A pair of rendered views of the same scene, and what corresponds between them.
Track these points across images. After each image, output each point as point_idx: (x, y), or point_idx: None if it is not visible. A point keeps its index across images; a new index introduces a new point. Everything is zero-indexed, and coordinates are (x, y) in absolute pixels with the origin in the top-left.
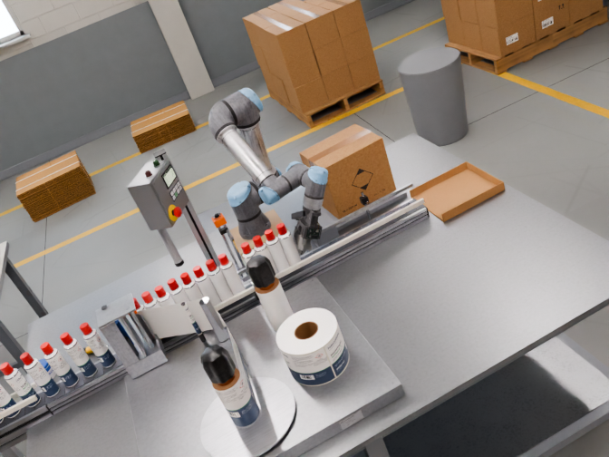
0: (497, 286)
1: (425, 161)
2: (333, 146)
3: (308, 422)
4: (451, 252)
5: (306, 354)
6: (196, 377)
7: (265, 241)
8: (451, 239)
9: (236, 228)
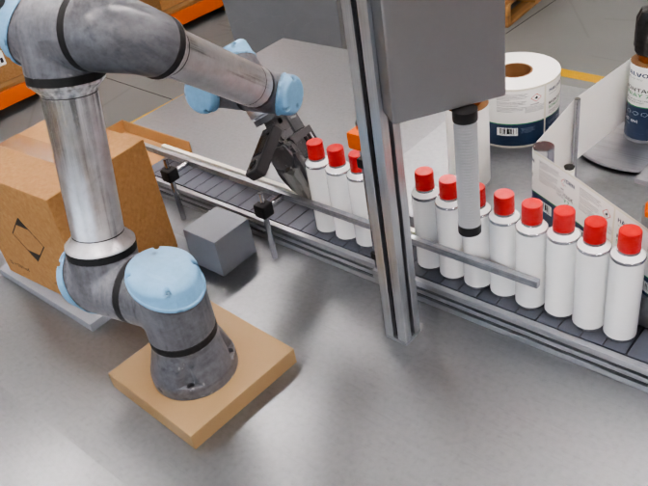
0: (321, 91)
1: None
2: (49, 159)
3: None
4: (262, 130)
5: (549, 57)
6: (639, 218)
7: (246, 323)
8: (235, 137)
9: (186, 416)
